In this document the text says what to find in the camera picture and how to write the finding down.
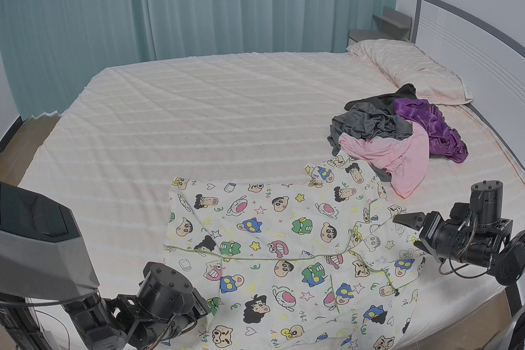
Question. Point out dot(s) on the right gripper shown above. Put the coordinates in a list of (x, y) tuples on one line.
[(443, 237)]

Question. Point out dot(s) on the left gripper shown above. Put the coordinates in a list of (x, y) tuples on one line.
[(192, 315)]

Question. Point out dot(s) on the white printed pyjama top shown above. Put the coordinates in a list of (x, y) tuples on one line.
[(287, 258)]

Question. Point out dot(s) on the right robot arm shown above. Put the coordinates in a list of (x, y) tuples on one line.
[(488, 200)]

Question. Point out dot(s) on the bed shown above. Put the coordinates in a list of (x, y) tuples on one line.
[(205, 114)]

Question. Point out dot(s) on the pink garment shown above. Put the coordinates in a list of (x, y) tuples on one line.
[(393, 159)]

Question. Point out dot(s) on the purple garment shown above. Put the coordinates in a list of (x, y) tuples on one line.
[(426, 118)]

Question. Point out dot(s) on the dark grey garment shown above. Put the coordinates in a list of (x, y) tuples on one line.
[(369, 122)]

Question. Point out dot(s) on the black garment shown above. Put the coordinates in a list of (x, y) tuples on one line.
[(407, 90)]

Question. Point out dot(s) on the cream pillow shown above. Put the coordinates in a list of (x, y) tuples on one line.
[(410, 61)]

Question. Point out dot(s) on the grey bedside table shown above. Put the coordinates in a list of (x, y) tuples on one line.
[(385, 26)]

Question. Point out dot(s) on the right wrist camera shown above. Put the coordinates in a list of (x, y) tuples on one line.
[(459, 213)]

